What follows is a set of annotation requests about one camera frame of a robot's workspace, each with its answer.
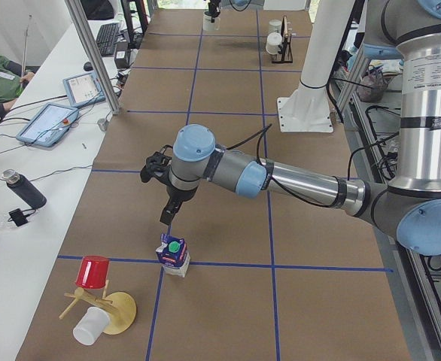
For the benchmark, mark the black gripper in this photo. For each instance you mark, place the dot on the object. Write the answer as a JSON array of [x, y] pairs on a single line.
[[177, 195], [214, 6]]

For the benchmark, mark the white mug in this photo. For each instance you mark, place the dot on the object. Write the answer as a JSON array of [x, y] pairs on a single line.
[[210, 23], [274, 26], [273, 42]]

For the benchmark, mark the blue white milk carton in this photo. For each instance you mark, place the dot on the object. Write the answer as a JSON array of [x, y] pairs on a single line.
[[173, 255]]

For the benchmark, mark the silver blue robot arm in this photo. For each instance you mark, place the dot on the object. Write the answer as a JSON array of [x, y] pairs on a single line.
[[239, 5], [407, 207]]

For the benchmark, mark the red cup on tree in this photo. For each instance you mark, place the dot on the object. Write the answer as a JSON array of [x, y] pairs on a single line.
[[93, 272]]

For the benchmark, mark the white cup on tree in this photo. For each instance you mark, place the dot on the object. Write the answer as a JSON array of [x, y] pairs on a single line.
[[91, 326]]

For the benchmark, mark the black power adapter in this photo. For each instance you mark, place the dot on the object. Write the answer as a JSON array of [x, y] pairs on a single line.
[[124, 55]]

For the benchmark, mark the black keyboard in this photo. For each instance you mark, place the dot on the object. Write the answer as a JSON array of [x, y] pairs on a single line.
[[106, 38]]

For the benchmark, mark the wooden mug tree stand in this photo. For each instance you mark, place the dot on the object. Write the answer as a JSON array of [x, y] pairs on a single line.
[[120, 306]]

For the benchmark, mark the black computer mouse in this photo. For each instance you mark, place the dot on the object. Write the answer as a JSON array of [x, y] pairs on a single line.
[[88, 66]]

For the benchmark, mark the far blue teach pendant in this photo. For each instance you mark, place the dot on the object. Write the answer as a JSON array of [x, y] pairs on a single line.
[[83, 90]]

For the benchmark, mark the blue teach pendant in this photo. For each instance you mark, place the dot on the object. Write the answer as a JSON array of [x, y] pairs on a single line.
[[83, 90], [48, 126]]

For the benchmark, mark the near blue teach pendant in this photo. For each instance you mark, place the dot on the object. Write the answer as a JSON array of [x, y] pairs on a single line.
[[48, 126]]

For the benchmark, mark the black binder clip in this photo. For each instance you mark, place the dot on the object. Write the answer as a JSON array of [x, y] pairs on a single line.
[[17, 217]]

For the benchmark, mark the black water bottle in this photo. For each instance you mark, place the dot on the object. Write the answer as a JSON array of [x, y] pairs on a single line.
[[21, 186]]

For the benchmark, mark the pink bag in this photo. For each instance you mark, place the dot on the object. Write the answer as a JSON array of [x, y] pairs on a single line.
[[373, 86]]

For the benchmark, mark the white cane stick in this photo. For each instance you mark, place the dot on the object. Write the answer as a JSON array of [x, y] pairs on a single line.
[[26, 35]]

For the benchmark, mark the black wire mug rack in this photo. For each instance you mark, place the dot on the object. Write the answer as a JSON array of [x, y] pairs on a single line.
[[285, 53]]

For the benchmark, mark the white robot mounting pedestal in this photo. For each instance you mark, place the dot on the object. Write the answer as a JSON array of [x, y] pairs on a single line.
[[307, 109]]

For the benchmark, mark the aluminium frame post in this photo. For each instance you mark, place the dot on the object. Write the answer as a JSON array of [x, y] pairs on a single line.
[[85, 35]]

